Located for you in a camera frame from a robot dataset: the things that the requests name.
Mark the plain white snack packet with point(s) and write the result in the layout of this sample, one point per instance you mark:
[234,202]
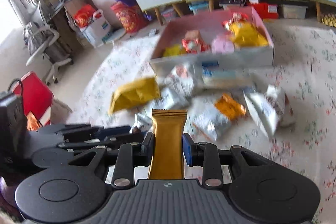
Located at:
[174,99]

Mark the large yellow snack packet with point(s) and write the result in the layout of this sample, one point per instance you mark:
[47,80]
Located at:
[134,94]

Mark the white paper bag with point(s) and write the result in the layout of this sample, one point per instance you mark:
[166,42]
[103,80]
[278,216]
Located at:
[95,29]

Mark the pink cardboard box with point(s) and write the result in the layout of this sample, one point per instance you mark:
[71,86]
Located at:
[262,56]

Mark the gold bar snack packet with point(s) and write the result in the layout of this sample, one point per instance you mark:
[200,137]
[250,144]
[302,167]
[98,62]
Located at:
[168,140]

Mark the clear storage box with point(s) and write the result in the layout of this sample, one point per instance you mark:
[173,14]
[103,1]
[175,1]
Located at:
[170,15]
[199,8]

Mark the red snack packet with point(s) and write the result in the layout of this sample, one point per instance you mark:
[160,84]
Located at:
[191,47]
[235,19]

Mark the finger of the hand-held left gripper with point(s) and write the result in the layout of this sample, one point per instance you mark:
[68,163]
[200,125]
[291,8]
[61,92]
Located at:
[115,130]
[126,140]

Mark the clear blue-label snack packet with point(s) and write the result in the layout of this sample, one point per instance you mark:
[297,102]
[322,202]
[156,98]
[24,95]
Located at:
[228,79]
[210,65]

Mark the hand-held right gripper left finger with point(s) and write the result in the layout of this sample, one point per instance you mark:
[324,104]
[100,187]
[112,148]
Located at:
[148,150]

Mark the white brown-print snack packet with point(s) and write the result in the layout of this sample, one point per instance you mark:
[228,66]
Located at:
[265,111]

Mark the pink snack packet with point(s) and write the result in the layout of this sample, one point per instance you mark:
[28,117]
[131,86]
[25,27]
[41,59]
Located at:
[222,44]

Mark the red stool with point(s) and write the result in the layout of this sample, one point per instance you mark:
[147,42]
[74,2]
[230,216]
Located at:
[34,98]

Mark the white nut-print snack packet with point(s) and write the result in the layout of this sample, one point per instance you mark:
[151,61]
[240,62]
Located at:
[183,77]

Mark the wafer biscuit packet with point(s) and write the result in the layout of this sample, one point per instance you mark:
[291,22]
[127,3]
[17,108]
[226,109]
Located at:
[193,34]

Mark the shiny gold snack packet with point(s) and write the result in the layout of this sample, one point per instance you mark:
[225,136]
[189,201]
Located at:
[173,51]

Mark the white silver snack packet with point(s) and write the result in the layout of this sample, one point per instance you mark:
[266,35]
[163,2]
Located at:
[210,121]

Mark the red gift bag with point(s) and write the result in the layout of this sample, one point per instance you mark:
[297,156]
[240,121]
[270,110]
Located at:
[84,15]

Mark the white orange snack packet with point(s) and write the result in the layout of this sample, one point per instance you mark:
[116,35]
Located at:
[229,107]

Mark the red printed bag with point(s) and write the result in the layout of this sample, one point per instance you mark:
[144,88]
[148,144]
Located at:
[128,18]

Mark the yellow orange-print snack packet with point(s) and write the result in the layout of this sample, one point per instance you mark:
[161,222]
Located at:
[249,35]

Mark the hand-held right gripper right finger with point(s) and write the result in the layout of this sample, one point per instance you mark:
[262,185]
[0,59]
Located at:
[188,150]

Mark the floral tablecloth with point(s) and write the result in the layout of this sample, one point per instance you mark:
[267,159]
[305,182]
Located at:
[302,161]

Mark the wooden desk shelf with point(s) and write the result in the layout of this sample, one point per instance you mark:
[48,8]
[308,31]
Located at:
[68,3]

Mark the yellow egg tray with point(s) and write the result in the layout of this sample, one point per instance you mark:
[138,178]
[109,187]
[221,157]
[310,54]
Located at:
[329,20]

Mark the blue silver snack packet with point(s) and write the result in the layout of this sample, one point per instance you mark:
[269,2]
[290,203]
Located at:
[141,123]

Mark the red flat box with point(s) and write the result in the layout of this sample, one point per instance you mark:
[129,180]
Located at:
[263,11]

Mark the white office chair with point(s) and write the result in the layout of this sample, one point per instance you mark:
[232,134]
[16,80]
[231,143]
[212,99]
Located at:
[50,48]

